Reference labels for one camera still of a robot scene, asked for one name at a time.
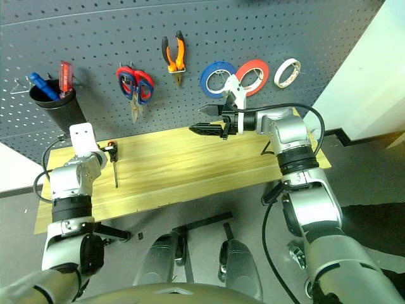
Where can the thin metal peg hook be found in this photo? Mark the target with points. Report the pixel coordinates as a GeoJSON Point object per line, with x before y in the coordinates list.
{"type": "Point", "coordinates": [222, 76]}
{"type": "Point", "coordinates": [261, 73]}

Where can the double prong metal hook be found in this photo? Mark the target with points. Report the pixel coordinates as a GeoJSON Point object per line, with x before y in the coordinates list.
{"type": "Point", "coordinates": [126, 66]}

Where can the orange black needle-nose pliers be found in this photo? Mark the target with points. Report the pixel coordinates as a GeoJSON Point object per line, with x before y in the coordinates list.
{"type": "Point", "coordinates": [177, 60]}

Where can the grey pegboard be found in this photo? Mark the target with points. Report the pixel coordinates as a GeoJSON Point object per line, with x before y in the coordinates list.
{"type": "Point", "coordinates": [158, 19]}

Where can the black table clamp bracket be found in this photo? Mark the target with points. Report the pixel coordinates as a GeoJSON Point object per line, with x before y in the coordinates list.
{"type": "Point", "coordinates": [272, 193]}
{"type": "Point", "coordinates": [114, 233]}

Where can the black plastic cup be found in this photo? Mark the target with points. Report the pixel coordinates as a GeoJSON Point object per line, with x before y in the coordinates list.
{"type": "Point", "coordinates": [64, 115]}

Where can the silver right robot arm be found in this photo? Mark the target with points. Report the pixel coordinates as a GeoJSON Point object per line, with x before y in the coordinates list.
{"type": "Point", "coordinates": [284, 126]}

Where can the white tape roll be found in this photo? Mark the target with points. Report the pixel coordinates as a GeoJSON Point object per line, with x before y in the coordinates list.
{"type": "Point", "coordinates": [280, 74]}

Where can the black floor bar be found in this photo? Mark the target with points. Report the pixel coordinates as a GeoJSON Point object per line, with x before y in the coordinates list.
{"type": "Point", "coordinates": [205, 223]}

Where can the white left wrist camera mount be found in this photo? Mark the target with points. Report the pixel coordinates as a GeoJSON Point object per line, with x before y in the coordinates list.
{"type": "Point", "coordinates": [83, 139]}

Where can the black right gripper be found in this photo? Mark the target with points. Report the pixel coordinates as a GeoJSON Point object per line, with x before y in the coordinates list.
{"type": "Point", "coordinates": [231, 122]}

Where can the grey rounded robot leg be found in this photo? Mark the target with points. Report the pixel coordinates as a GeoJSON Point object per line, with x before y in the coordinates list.
{"type": "Point", "coordinates": [158, 259]}
{"type": "Point", "coordinates": [242, 269]}

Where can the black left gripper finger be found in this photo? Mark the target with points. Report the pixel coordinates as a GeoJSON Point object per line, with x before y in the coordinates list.
{"type": "Point", "coordinates": [102, 148]}

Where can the black floor mat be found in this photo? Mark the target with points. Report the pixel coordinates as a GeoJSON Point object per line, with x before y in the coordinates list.
{"type": "Point", "coordinates": [376, 228]}

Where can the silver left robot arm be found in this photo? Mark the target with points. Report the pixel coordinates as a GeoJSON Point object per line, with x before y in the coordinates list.
{"type": "Point", "coordinates": [69, 180]}

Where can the red tape roll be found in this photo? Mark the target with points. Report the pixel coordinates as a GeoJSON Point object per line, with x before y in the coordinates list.
{"type": "Point", "coordinates": [264, 73]}

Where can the blue tape roll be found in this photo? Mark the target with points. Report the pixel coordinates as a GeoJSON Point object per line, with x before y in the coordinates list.
{"type": "Point", "coordinates": [204, 80]}

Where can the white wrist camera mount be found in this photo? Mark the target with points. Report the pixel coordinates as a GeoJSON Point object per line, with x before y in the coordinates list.
{"type": "Point", "coordinates": [235, 85]}
{"type": "Point", "coordinates": [83, 139]}

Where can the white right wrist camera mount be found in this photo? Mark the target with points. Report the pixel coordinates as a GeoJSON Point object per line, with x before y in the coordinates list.
{"type": "Point", "coordinates": [235, 85]}

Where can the small black floor block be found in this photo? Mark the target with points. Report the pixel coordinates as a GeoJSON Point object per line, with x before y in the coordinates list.
{"type": "Point", "coordinates": [140, 236]}

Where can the olive grey robot torso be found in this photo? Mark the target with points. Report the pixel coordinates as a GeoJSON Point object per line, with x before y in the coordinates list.
{"type": "Point", "coordinates": [171, 294]}

